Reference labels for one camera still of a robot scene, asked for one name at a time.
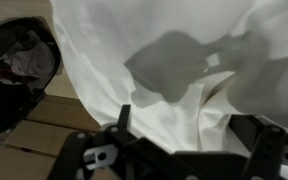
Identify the white duvet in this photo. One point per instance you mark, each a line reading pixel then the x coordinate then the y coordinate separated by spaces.
pixel 184 66

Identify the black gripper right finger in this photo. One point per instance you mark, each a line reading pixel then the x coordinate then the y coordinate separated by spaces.
pixel 268 144

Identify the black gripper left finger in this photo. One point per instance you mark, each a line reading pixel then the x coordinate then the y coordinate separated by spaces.
pixel 115 147

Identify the black bin with clothes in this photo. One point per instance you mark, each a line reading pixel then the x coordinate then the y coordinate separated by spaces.
pixel 29 59

